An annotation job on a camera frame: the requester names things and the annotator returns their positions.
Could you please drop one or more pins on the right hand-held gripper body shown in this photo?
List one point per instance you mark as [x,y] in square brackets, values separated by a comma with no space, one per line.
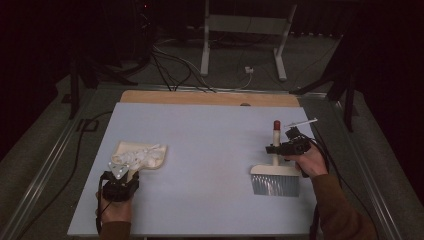
[296,146]

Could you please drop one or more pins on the black metal stand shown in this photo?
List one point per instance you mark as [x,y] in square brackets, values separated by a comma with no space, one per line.
[74,93]
[349,106]

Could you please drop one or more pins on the cream plastic dustpan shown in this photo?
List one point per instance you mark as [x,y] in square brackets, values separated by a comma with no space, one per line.
[160,161]

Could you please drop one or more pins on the black floor bracket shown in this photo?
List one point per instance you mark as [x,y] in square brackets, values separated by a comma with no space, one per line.
[87,125]

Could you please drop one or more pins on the white metal stand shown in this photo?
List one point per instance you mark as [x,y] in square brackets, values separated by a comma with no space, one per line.
[245,24]

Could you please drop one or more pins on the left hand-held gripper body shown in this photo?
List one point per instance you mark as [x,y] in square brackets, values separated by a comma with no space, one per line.
[118,190]

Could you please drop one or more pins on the metal floor rail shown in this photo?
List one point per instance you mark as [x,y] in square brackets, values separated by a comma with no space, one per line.
[363,166]
[43,173]

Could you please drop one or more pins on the person's left hand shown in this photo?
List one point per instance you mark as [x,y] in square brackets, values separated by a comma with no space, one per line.
[115,211]

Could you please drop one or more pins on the white plug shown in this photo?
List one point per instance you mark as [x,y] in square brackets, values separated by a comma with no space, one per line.
[249,70]

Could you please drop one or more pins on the pile of white paper scraps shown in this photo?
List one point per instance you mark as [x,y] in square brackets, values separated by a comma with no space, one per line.
[140,156]

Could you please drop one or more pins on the cream brush with red tip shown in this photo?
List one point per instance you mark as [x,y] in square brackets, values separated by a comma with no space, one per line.
[275,183]

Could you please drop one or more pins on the person's right hand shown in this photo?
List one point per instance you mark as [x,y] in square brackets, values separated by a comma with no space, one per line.
[315,163]

